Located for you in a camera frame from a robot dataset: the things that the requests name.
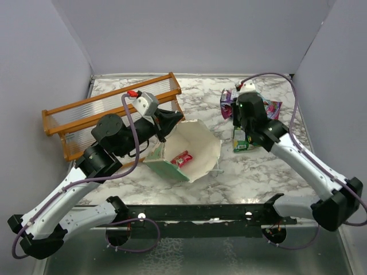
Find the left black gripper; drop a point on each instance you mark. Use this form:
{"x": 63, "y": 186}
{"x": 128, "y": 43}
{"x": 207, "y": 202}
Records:
{"x": 164, "y": 122}

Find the green paper bag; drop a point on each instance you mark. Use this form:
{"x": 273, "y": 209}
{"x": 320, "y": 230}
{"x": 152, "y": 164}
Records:
{"x": 190, "y": 152}

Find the small red snack packet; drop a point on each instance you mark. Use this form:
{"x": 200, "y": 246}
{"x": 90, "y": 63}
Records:
{"x": 182, "y": 159}

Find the purple white snack bag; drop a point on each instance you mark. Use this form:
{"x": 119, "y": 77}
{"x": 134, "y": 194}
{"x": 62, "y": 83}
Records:
{"x": 228, "y": 97}

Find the green skittles snack bag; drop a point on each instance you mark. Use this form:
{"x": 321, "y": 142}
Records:
{"x": 240, "y": 141}

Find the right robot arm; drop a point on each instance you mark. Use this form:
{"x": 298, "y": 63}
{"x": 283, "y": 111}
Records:
{"x": 336, "y": 197}

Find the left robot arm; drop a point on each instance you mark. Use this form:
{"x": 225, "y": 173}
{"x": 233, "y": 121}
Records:
{"x": 114, "y": 154}

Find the orange wooden rack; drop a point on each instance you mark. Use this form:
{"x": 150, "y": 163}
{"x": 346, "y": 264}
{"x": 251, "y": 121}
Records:
{"x": 73, "y": 123}

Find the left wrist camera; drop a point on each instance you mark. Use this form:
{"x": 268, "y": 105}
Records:
{"x": 145, "y": 104}

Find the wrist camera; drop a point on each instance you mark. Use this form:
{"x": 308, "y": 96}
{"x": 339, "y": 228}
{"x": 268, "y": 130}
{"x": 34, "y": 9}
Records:
{"x": 145, "y": 104}
{"x": 244, "y": 87}

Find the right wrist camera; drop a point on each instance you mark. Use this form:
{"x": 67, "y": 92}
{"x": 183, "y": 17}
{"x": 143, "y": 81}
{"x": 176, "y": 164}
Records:
{"x": 244, "y": 87}

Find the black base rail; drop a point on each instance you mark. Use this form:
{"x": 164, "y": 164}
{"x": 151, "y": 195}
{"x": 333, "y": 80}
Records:
{"x": 198, "y": 221}

